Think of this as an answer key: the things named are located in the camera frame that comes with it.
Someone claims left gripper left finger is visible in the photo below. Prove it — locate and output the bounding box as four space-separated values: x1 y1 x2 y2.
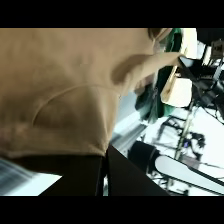
38 155 104 197

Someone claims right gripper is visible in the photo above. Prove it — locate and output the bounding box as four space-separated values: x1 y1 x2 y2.
178 55 224 113

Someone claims green garment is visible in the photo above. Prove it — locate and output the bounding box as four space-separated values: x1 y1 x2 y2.
134 28 185 125

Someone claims tan T-shirt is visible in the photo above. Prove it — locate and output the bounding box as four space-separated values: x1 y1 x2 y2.
0 27 186 159

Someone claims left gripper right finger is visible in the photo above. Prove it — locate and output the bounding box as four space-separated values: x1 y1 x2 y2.
106 144 170 197

